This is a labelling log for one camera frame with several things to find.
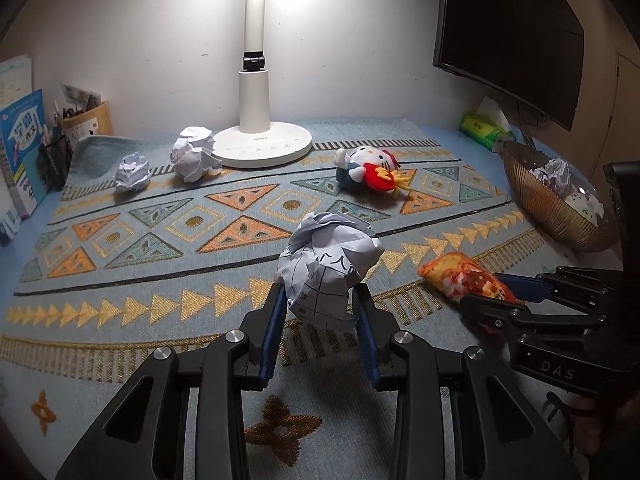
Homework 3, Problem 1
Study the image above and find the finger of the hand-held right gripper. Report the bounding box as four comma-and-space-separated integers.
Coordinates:
460, 294, 531, 333
492, 270, 558, 304

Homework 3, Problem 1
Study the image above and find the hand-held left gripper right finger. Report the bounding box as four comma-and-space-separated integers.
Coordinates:
351, 282, 578, 480

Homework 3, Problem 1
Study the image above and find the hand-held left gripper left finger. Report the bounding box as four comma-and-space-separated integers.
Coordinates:
55, 282, 288, 480

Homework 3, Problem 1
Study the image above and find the pizza slice plush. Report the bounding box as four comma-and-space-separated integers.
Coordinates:
417, 251, 526, 318

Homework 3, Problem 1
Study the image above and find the ribbed amber glass bowl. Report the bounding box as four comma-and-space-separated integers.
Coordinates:
501, 140, 621, 252

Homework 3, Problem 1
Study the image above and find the grid printed paper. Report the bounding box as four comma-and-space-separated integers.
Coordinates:
275, 211, 386, 332

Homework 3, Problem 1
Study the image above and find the plain white paper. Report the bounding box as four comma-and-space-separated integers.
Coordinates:
530, 158, 573, 193

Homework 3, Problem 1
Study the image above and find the person's right hand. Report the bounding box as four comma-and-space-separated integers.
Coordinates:
572, 392, 640, 456

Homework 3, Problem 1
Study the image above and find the pastel dango plush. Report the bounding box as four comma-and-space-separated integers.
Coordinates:
562, 185, 606, 226

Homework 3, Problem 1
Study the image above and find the patterned blue woven mat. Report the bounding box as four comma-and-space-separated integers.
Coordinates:
0, 117, 640, 480

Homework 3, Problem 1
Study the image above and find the green tissue pack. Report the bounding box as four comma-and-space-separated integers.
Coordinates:
459, 97, 516, 153

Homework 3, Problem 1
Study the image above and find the white cat plush toy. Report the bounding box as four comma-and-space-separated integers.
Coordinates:
334, 145, 416, 200

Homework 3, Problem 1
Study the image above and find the white desk lamp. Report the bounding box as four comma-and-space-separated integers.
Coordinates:
212, 0, 313, 168

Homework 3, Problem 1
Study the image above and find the crumpled white paper ball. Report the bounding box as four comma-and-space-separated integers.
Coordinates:
114, 154, 152, 193
171, 126, 223, 183

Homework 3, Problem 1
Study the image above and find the black television screen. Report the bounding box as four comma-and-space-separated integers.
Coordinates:
432, 0, 586, 132

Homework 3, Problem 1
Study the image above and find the brown paper organizer box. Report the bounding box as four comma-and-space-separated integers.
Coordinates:
61, 101, 113, 143

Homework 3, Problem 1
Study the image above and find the black mesh pen holder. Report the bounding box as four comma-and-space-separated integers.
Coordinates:
37, 130, 73, 191

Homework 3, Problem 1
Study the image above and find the blue cover book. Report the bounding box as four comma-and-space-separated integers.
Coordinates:
0, 89, 46, 216

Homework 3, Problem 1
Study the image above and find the white cover book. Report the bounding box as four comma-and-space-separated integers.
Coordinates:
0, 56, 33, 111

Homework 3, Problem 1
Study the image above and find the black television cable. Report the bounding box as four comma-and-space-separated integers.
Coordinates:
515, 102, 548, 123

